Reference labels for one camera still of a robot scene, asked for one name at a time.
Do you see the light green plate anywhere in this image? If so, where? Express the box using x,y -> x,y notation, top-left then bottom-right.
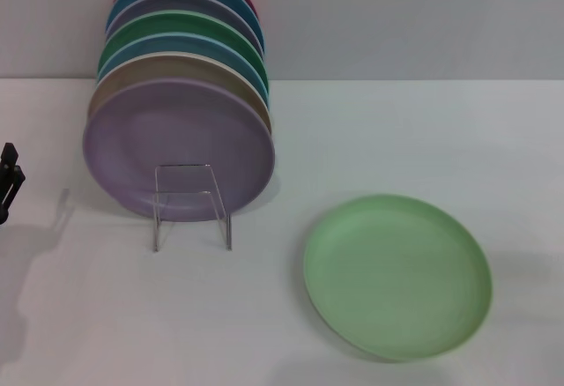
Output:
302,192 -> 493,363

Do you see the lavender plate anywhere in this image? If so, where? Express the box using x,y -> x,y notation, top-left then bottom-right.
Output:
82,78 -> 277,222

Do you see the clear acrylic plate rack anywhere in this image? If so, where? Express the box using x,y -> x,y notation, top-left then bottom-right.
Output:
152,163 -> 234,253

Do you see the beige plate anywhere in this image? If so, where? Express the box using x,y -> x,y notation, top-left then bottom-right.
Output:
86,50 -> 274,134

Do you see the light blue plate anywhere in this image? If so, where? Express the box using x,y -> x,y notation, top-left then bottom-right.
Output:
96,32 -> 270,100

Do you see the dark green plate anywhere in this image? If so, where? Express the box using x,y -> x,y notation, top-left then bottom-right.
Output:
97,9 -> 270,84

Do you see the grey purple plate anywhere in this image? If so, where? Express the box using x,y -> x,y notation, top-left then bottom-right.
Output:
105,0 -> 264,59

